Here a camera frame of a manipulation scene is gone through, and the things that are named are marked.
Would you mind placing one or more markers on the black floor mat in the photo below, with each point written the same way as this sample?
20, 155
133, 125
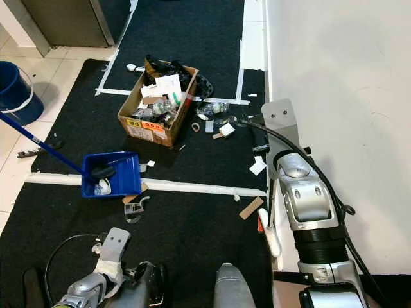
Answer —
192, 244
180, 32
83, 122

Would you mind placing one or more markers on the long white floor strip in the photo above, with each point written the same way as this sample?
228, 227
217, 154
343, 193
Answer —
192, 187

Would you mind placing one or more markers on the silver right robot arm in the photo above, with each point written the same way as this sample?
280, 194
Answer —
311, 205

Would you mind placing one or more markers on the small white plastic object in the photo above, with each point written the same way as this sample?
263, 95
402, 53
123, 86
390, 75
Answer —
132, 66

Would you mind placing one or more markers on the small white box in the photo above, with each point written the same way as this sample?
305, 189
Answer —
227, 130

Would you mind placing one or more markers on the grey metal door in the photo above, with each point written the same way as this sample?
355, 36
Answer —
64, 19

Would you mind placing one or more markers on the brown cardboard box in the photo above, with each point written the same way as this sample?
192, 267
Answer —
144, 131

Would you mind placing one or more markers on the crumpled clear plastic wrap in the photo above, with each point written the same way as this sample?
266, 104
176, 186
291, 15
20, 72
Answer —
101, 188

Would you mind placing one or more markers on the clear plastic clip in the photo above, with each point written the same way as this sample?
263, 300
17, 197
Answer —
135, 208

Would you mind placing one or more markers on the white floor tape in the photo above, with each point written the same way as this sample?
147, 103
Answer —
112, 92

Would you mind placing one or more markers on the grey right robot leg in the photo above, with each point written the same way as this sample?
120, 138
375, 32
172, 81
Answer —
234, 289

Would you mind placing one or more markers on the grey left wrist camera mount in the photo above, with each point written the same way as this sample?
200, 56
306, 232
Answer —
117, 242

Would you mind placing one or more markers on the grey flat bar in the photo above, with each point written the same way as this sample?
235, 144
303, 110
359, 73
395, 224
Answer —
32, 153

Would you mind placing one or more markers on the blue plastic bucket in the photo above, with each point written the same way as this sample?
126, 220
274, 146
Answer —
14, 90

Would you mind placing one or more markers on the small tape roll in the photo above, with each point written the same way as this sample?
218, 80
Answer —
192, 126

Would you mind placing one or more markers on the white paper scrap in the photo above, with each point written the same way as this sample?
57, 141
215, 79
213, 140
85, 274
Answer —
258, 165

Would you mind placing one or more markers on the clear plastic bottle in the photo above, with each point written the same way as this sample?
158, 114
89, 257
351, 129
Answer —
212, 109

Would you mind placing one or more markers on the brown cardboard piece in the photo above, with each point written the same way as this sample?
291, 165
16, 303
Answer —
252, 208

